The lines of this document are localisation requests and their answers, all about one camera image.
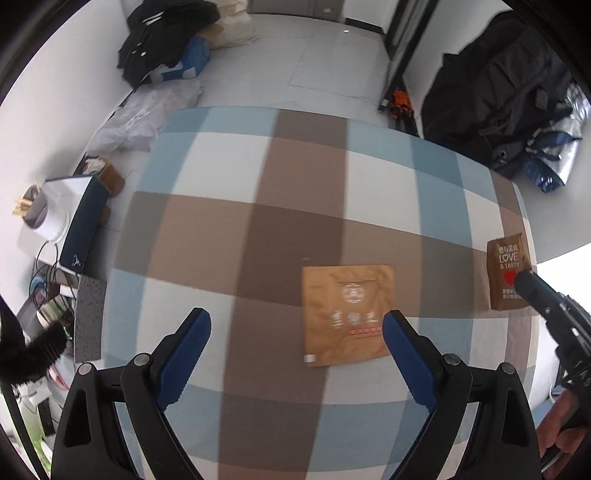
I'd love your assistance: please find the small brown snack packet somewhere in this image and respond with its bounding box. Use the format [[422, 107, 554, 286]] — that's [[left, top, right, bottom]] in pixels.
[[486, 232, 537, 311]]

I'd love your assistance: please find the checked tablecloth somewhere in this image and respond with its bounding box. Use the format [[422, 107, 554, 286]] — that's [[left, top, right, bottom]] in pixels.
[[102, 106, 539, 480]]

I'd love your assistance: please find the beige tote bag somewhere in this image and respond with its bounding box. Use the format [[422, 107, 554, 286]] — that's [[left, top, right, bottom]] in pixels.
[[210, 0, 257, 49]]

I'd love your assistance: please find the white utensil holder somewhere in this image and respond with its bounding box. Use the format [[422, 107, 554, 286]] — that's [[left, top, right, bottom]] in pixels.
[[23, 185, 70, 244]]

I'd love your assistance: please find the blue and white box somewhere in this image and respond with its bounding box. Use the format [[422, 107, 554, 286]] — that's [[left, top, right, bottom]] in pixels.
[[18, 176, 112, 271]]

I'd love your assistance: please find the clear plastic bag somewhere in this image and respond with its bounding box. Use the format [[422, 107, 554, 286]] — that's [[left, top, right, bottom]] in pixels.
[[92, 82, 204, 154]]

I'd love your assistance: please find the pile of black clothes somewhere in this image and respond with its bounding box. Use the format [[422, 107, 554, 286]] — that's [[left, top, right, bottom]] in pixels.
[[117, 0, 222, 89]]

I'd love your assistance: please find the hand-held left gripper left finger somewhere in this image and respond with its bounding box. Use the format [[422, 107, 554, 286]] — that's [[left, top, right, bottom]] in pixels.
[[52, 307, 213, 480]]

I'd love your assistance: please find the large brown paper packet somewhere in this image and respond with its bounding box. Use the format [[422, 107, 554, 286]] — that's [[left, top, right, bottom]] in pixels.
[[301, 264, 396, 368]]

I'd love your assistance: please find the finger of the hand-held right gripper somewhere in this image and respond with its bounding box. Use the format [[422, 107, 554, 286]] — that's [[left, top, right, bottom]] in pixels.
[[514, 270, 561, 322]]

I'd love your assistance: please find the orange black object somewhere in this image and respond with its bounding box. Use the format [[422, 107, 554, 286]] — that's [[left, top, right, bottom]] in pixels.
[[379, 90, 422, 136]]

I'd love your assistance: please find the silver blue folded umbrella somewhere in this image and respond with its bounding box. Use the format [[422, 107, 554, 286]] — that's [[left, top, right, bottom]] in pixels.
[[522, 83, 585, 193]]

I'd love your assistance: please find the person's right hand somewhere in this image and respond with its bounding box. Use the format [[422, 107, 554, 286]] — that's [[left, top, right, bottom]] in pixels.
[[536, 392, 591, 468]]

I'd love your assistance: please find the grey door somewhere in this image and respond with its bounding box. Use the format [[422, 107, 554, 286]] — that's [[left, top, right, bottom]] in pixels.
[[247, 0, 345, 16]]

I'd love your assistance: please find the black fuzzy sleeve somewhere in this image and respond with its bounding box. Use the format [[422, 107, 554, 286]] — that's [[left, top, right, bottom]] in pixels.
[[0, 295, 68, 385]]

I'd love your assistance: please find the small brown cardboard box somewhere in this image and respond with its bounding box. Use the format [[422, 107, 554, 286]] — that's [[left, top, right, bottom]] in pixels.
[[83, 157, 127, 196]]

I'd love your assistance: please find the blue cardboard box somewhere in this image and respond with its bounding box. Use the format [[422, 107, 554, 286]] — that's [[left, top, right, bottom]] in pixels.
[[150, 36, 212, 85]]

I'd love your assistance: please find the black cable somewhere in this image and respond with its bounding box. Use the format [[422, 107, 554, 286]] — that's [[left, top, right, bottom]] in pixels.
[[28, 239, 66, 297]]

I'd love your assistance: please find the black framed glass door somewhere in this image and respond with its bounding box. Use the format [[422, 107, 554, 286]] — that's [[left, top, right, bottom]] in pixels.
[[383, 0, 440, 64]]

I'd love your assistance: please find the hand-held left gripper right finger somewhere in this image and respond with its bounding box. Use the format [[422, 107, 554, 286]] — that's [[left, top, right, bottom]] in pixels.
[[382, 310, 541, 480]]

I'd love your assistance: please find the black backpack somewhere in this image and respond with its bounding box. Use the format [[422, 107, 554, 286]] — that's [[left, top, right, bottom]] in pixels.
[[421, 9, 579, 177]]

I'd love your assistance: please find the grey speckled storage box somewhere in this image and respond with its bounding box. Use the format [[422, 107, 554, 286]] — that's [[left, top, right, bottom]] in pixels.
[[74, 276, 110, 363]]

